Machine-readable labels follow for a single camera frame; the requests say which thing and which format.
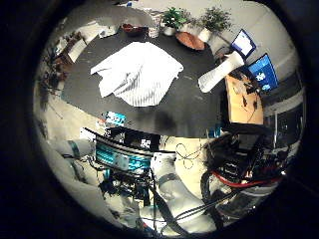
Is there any cardboard box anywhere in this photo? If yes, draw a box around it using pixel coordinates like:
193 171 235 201
62 37 88 64

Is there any monitor with blue screen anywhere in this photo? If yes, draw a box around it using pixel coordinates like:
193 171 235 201
247 53 280 93

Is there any teal and black control box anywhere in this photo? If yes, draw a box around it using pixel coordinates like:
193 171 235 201
94 127 162 175

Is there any bushy potted plant white pot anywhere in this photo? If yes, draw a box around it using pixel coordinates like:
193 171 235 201
196 7 233 44

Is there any small potted plant white pot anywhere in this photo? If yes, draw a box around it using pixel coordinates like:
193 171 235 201
160 7 189 37

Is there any red cable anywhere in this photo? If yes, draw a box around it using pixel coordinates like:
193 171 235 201
210 169 283 189

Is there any light wooden desk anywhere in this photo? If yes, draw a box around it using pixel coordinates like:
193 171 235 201
224 73 265 125

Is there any monitor with white screen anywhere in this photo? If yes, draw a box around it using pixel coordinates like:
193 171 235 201
230 29 257 60

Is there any white striped cloth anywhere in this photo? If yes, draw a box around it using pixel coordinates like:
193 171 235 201
90 41 184 108

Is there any clear glass jar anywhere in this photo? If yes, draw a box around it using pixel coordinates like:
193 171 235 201
147 21 161 39

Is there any brown oval plate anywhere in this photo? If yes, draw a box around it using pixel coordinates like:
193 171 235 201
174 31 206 52

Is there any dark red bowl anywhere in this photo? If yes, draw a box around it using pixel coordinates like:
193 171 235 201
121 23 148 37

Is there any black cable bundle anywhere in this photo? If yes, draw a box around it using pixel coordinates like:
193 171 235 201
175 170 240 222

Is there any white spray bottle teal print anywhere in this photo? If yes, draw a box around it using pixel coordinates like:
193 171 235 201
197 51 245 94

